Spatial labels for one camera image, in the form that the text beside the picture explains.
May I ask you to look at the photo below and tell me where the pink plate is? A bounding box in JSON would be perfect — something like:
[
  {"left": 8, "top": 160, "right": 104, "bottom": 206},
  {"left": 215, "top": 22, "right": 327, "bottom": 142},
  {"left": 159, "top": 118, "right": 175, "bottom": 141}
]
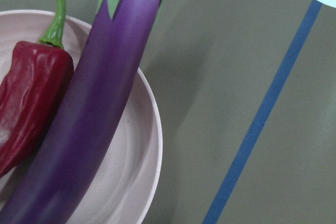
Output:
[{"left": 1, "top": 10, "right": 163, "bottom": 223}]

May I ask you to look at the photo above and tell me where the red chili pepper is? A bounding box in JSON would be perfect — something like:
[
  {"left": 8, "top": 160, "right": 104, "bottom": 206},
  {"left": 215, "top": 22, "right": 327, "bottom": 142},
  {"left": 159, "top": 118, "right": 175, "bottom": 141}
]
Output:
[{"left": 1, "top": 0, "right": 74, "bottom": 176}]

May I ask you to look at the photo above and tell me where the purple eggplant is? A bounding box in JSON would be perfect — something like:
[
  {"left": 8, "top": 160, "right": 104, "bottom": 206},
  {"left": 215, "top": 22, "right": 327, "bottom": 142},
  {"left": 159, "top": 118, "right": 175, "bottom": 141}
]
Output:
[{"left": 1, "top": 0, "right": 162, "bottom": 223}]

